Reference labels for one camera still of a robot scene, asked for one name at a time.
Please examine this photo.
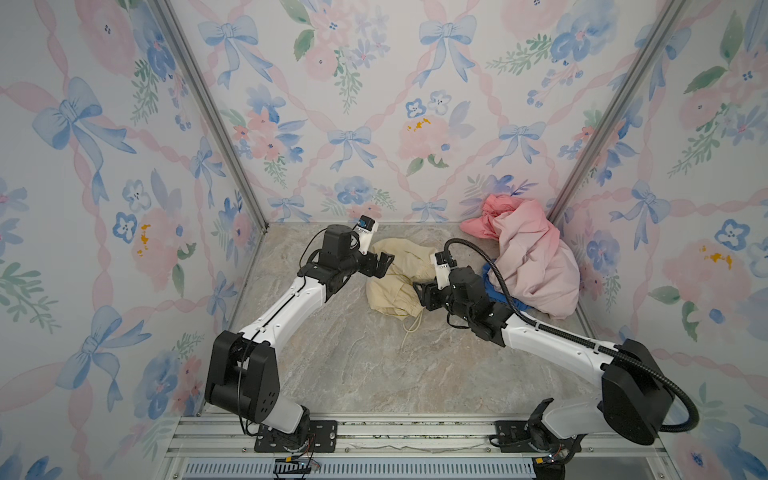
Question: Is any beige cream cloth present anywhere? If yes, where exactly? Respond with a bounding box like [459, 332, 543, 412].
[366, 238, 436, 333]

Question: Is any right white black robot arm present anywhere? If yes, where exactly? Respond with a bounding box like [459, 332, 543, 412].
[413, 267, 675, 445]

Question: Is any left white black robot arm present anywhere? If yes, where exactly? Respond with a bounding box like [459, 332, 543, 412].
[204, 215, 394, 436]

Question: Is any blue cloth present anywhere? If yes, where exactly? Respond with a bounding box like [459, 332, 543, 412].
[482, 263, 529, 312]

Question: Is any pink cloth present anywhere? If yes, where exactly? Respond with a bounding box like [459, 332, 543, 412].
[460, 195, 581, 319]

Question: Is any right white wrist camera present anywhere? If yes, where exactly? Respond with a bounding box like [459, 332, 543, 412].
[432, 250, 457, 290]

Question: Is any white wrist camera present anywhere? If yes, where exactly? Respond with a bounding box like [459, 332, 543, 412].
[432, 250, 457, 290]
[353, 215, 378, 255]

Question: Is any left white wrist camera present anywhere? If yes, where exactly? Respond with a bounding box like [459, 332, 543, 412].
[353, 215, 378, 255]

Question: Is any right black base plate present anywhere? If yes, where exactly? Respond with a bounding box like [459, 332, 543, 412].
[492, 420, 582, 456]

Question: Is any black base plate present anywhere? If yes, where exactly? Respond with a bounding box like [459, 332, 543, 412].
[492, 420, 582, 456]
[254, 420, 338, 454]

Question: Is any black corrugated cable conduit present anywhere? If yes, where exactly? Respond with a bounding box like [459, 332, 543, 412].
[443, 238, 701, 434]

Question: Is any right aluminium corner post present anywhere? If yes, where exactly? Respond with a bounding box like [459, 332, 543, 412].
[548, 0, 688, 223]

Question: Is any aluminium corner post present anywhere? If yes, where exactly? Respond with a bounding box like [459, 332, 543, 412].
[548, 0, 688, 223]
[148, 0, 268, 235]

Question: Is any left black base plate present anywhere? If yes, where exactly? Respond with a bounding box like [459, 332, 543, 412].
[254, 420, 338, 454]

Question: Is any aluminium mounting rail frame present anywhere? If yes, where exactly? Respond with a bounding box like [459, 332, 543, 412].
[155, 409, 681, 479]

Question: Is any left aluminium corner post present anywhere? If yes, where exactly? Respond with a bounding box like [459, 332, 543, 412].
[148, 0, 268, 235]

